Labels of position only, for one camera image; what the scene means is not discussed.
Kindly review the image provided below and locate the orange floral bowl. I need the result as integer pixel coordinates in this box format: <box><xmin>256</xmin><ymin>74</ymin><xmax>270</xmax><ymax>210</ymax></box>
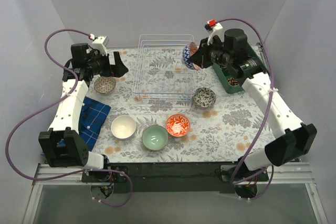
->
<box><xmin>165</xmin><ymin>114</ymin><xmax>191</xmax><ymax>137</ymax></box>

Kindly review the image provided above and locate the blue plaid cloth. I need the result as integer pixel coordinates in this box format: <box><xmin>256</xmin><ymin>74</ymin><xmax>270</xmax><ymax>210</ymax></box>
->
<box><xmin>56</xmin><ymin>96</ymin><xmax>111</xmax><ymax>151</ymax></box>

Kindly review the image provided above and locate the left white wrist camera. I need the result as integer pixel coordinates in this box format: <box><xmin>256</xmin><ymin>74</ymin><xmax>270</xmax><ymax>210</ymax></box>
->
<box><xmin>89</xmin><ymin>34</ymin><xmax>109</xmax><ymax>56</ymax></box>

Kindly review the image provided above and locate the celadon green bowl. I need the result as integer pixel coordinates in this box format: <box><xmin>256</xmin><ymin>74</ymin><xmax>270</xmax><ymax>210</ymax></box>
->
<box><xmin>142</xmin><ymin>125</ymin><xmax>169</xmax><ymax>151</ymax></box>

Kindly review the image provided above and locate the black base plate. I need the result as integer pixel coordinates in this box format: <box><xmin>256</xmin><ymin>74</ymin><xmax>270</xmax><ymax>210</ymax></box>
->
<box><xmin>81</xmin><ymin>161</ymin><xmax>270</xmax><ymax>194</ymax></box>

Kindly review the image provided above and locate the black white leaf bowl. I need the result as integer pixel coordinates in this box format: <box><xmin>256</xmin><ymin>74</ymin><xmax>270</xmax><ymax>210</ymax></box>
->
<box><xmin>192</xmin><ymin>87</ymin><xmax>216</xmax><ymax>109</ymax></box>

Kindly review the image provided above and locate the green divided organizer tray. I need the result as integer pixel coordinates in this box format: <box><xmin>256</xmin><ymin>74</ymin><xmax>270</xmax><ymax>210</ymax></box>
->
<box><xmin>212</xmin><ymin>42</ymin><xmax>269</xmax><ymax>94</ymax></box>

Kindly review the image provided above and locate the blue zigzag red-inside bowl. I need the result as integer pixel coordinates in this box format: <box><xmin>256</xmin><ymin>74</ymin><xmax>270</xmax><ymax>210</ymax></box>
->
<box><xmin>181</xmin><ymin>42</ymin><xmax>200</xmax><ymax>70</ymax></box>

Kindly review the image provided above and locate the brown patterned small bowl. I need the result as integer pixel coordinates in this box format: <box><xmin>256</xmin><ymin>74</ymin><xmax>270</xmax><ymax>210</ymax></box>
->
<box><xmin>93</xmin><ymin>77</ymin><xmax>116</xmax><ymax>94</ymax></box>

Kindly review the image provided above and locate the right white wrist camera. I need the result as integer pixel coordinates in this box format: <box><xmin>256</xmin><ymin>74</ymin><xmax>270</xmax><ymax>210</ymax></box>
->
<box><xmin>204</xmin><ymin>19</ymin><xmax>223</xmax><ymax>45</ymax></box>

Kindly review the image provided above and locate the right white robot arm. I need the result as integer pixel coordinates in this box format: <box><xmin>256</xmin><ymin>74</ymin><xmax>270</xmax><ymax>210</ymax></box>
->
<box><xmin>189</xmin><ymin>26</ymin><xmax>317</xmax><ymax>181</ymax></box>

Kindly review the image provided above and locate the aluminium frame rail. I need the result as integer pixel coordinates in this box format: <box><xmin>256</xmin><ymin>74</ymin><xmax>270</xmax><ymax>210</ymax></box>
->
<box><xmin>23</xmin><ymin>162</ymin><xmax>327</xmax><ymax>223</ymax></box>

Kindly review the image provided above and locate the white wire dish rack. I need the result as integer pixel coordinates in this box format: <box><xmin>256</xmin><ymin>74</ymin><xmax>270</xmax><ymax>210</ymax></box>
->
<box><xmin>132</xmin><ymin>34</ymin><xmax>196</xmax><ymax>102</ymax></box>

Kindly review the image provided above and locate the floral table mat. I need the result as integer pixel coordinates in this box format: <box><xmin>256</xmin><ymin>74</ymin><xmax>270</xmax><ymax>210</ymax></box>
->
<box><xmin>87</xmin><ymin>48</ymin><xmax>274</xmax><ymax>163</ymax></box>

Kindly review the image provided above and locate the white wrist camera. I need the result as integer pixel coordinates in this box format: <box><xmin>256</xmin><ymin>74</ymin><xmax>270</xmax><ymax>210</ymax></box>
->
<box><xmin>89</xmin><ymin>34</ymin><xmax>109</xmax><ymax>56</ymax></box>
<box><xmin>204</xmin><ymin>19</ymin><xmax>223</xmax><ymax>45</ymax></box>

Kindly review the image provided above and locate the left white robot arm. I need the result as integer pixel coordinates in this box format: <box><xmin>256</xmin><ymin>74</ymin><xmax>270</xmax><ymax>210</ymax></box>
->
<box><xmin>38</xmin><ymin>37</ymin><xmax>129</xmax><ymax>182</ymax></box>

